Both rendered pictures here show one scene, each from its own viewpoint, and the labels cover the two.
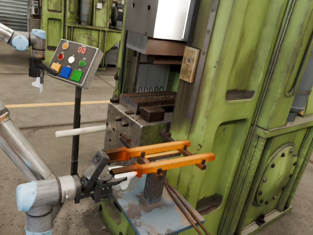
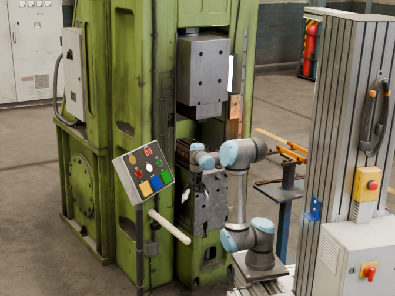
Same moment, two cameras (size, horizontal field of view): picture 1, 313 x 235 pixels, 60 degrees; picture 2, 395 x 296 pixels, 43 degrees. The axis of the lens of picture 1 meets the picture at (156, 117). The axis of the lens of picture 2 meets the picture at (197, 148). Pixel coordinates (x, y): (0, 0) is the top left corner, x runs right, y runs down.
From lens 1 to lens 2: 3.60 m
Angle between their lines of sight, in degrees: 78
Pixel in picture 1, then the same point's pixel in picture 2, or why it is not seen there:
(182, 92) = (231, 127)
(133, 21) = (203, 96)
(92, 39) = not seen: outside the picture
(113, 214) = (213, 266)
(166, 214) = (298, 184)
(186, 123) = not seen: hidden behind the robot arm
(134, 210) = (301, 192)
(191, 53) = (237, 98)
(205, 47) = (243, 90)
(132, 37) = (203, 108)
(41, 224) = not seen: hidden behind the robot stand
